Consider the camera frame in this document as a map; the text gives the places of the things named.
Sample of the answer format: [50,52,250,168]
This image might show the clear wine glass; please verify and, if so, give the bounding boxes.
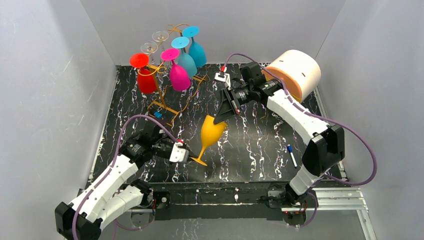
[152,30,169,52]
[140,41,158,66]

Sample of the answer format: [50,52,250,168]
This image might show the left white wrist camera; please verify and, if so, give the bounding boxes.
[169,142,189,163]

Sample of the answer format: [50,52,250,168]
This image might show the blue white marker pen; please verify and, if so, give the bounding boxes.
[287,144,298,169]

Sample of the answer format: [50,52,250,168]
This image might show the clear wine glass front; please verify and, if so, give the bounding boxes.
[140,41,158,66]

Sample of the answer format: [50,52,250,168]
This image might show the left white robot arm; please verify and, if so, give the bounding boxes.
[54,122,197,240]

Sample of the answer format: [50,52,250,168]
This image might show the black marble pattern mat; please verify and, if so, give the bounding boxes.
[88,64,306,183]

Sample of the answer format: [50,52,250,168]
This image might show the clear wine glass rear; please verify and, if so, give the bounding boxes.
[152,30,169,52]

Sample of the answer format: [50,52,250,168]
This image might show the teal blue wine glass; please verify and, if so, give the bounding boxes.
[182,26,207,68]

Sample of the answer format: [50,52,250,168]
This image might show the magenta wine glass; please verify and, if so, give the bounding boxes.
[161,48,191,92]

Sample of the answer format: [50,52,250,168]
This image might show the gold wire glass rack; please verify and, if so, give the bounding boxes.
[145,23,207,127]

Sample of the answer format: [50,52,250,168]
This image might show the red wine glass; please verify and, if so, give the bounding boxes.
[129,53,157,95]

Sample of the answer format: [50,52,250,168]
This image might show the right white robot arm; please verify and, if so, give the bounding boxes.
[213,61,345,204]

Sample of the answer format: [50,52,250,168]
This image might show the white cylindrical drawer box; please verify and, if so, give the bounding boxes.
[262,49,321,103]

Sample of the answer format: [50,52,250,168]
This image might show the light blue wine glass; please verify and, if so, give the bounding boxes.
[171,36,198,78]

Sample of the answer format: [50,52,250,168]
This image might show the yellow wine glass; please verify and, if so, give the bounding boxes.
[191,115,227,166]

